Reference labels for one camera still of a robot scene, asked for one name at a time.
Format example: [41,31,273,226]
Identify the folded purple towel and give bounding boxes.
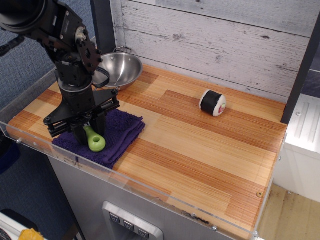
[52,109,146,169]

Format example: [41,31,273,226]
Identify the yellow and black object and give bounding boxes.
[18,228,45,240]

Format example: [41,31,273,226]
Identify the plush sushi roll toy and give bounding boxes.
[198,89,227,117]

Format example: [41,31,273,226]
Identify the grey spatula with green handle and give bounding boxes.
[83,125,106,153]

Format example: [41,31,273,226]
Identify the stainless steel bowl with handles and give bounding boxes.
[92,46,143,91]

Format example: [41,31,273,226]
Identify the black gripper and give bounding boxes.
[43,83,120,146]

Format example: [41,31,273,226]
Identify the silver dispenser panel with buttons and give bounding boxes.
[102,201,164,240]

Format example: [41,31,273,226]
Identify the black cable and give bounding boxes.
[92,66,111,90]

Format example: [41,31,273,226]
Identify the white ribbed side cabinet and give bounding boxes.
[273,94,320,202]

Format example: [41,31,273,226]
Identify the clear acrylic guard rail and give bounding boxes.
[7,58,287,240]

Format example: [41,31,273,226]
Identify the dark vertical corner post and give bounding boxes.
[90,0,116,54]

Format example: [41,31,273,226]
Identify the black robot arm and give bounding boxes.
[0,0,120,145]

